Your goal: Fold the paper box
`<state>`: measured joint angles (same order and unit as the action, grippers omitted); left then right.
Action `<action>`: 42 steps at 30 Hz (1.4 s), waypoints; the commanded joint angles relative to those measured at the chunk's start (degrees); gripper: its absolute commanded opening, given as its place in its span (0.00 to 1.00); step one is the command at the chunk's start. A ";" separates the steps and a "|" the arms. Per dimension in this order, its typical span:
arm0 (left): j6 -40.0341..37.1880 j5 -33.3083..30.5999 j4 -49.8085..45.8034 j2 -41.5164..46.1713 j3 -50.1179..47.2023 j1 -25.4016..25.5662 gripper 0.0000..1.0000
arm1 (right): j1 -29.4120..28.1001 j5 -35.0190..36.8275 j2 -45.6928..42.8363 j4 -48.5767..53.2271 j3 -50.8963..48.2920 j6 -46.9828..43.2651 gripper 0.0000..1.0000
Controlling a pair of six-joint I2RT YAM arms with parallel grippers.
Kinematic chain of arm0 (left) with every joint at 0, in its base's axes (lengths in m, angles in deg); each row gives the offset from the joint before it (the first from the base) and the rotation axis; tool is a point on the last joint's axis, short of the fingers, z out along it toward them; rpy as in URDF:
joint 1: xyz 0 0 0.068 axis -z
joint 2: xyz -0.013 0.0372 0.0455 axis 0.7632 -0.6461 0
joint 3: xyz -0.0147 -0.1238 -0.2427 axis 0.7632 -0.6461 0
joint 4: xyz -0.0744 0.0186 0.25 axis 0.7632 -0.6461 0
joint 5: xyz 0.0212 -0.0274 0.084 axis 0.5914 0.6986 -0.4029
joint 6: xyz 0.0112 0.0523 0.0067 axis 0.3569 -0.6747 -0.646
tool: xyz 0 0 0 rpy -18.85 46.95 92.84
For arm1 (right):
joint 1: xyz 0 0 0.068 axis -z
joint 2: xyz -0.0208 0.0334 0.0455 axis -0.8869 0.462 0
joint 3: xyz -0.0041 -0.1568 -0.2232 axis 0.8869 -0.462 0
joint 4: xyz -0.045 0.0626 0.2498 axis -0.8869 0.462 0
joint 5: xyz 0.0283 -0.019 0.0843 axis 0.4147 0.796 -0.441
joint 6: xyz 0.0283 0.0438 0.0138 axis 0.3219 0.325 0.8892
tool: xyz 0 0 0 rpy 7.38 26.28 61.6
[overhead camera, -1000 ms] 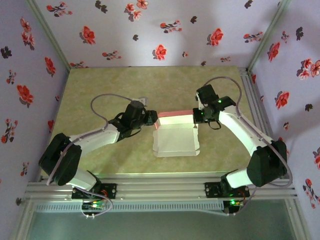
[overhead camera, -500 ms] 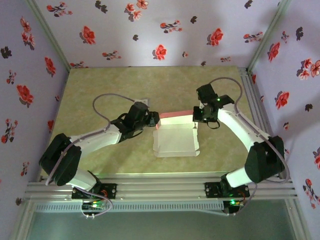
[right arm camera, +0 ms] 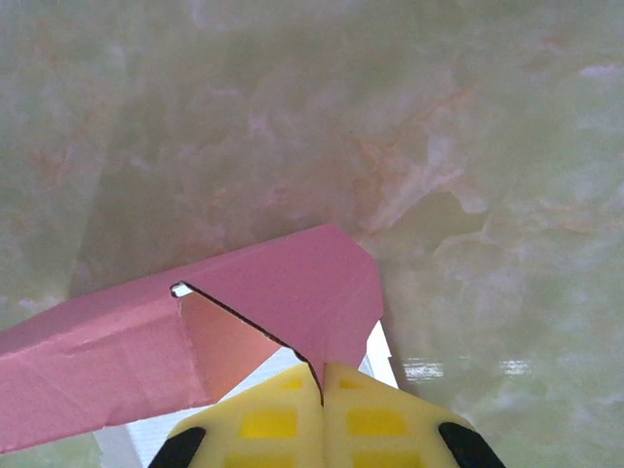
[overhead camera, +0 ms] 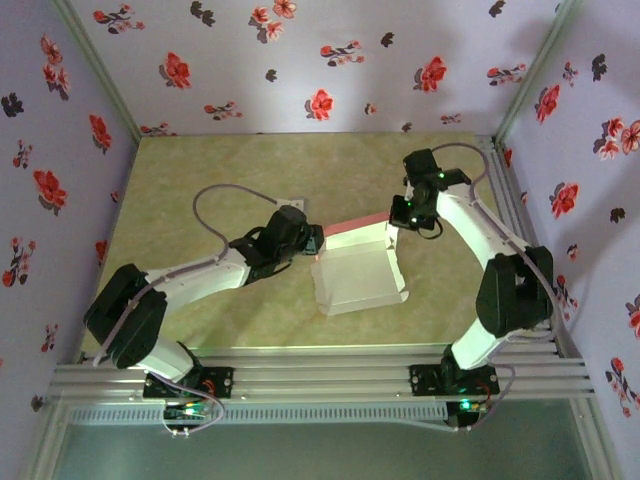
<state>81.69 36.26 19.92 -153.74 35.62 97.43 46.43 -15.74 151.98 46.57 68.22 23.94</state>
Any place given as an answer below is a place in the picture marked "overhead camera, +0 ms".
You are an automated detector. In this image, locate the white paper box pink outside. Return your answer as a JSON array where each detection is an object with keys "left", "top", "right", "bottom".
[{"left": 309, "top": 212, "right": 410, "bottom": 317}]

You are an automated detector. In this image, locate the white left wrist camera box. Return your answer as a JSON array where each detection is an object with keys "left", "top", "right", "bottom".
[{"left": 276, "top": 195, "right": 307, "bottom": 215}]

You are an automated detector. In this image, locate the short aluminium frame rail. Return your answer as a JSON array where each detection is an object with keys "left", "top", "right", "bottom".
[{"left": 474, "top": 132, "right": 576, "bottom": 359}]

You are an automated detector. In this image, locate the long aluminium frame rail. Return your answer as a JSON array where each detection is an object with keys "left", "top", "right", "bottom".
[{"left": 47, "top": 342, "right": 597, "bottom": 402}]

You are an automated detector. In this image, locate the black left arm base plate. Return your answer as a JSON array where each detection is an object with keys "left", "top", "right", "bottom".
[{"left": 143, "top": 366, "right": 235, "bottom": 400}]

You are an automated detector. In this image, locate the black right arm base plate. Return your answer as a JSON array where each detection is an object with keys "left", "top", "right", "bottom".
[{"left": 408, "top": 363, "right": 501, "bottom": 397}]

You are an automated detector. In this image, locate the aluminium corner post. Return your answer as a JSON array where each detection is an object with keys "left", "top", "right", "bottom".
[
  {"left": 493, "top": 0, "right": 585, "bottom": 146},
  {"left": 49, "top": 0, "right": 144, "bottom": 146}
]

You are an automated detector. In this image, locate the grey slotted cable duct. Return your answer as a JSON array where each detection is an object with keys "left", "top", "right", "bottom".
[{"left": 67, "top": 403, "right": 449, "bottom": 426}]

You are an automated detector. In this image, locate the aluminium frame leg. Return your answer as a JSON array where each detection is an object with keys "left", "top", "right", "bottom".
[
  {"left": 569, "top": 397, "right": 622, "bottom": 480},
  {"left": 18, "top": 398, "right": 70, "bottom": 480}
]

